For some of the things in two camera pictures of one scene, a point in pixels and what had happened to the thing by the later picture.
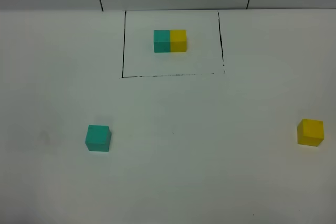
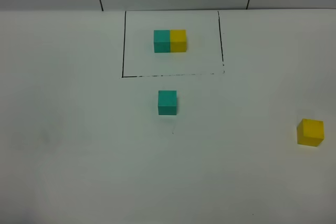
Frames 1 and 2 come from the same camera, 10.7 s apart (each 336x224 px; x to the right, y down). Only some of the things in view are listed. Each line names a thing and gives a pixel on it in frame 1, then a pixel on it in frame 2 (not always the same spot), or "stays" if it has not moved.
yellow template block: x=178 y=41 stays
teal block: x=98 y=138 → x=167 y=102
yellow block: x=310 y=132 stays
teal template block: x=161 y=41 stays
